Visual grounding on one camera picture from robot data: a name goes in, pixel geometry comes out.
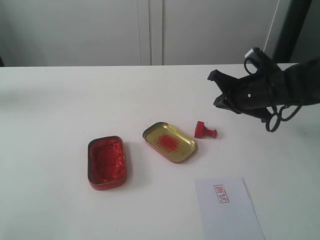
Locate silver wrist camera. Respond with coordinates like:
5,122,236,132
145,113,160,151
244,47,264,61

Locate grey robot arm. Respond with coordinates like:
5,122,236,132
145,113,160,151
207,59,320,122

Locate red ink paste tin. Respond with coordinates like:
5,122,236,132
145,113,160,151
87,135,128,191

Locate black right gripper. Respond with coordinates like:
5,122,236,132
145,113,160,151
207,56,292,123

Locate red plastic stamp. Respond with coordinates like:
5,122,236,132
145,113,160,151
194,121,218,139

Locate white paper sheet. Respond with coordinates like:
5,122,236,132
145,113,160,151
194,177,265,240

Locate gold tin lid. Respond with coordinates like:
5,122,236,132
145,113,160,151
142,122,197,164

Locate white cabinet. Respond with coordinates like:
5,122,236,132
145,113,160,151
0,0,290,67

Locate dark vertical post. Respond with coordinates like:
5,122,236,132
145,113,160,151
272,0,312,64

